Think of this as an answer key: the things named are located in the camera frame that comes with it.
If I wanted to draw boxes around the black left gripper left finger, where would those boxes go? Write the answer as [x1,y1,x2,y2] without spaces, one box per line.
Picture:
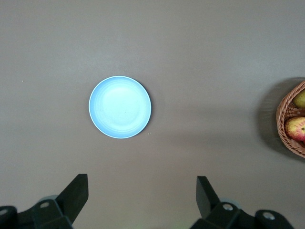
[0,174,89,229]

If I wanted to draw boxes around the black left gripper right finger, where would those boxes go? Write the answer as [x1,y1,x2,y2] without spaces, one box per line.
[192,176,294,229]

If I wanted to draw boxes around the red yellow apple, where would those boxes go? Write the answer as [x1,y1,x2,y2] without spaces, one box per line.
[284,116,305,142]

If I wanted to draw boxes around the light blue round plate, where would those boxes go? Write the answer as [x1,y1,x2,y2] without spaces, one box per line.
[88,76,152,139]

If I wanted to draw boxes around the brown woven wicker basket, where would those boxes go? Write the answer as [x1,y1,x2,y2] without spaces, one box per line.
[275,80,305,158]

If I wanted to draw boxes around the olive yellow pear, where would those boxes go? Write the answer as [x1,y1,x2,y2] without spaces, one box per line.
[292,89,305,108]

